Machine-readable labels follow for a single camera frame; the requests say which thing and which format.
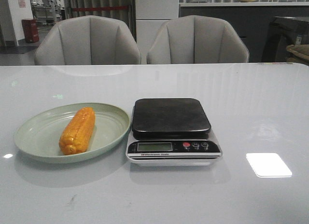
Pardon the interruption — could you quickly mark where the orange corn cob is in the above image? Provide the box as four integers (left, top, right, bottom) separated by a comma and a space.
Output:
59, 107, 96, 155

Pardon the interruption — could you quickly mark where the black silver kitchen scale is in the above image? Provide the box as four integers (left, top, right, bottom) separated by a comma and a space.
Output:
126, 98, 223, 166

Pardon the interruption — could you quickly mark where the grey armchair right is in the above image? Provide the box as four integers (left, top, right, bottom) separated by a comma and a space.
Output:
146, 15, 250, 64

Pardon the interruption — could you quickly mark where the grey armchair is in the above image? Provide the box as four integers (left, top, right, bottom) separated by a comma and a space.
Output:
146, 15, 250, 64
34, 15, 141, 66

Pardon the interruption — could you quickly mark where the light green plate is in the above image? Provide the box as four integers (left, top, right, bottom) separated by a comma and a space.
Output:
14, 103, 130, 164

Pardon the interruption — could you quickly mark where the grey armchair left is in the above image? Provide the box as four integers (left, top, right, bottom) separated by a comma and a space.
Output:
34, 15, 141, 66

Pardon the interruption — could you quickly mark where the white drawer cabinet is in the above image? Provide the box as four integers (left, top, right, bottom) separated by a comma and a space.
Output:
135, 0, 179, 64

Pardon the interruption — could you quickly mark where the dark grey counter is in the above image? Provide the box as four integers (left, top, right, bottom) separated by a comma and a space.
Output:
179, 2, 309, 62

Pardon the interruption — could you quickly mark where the red bin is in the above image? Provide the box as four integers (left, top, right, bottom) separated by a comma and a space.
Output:
22, 18, 39, 43

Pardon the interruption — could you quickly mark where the black glossy appliance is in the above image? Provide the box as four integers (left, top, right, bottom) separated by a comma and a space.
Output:
261, 16, 309, 62

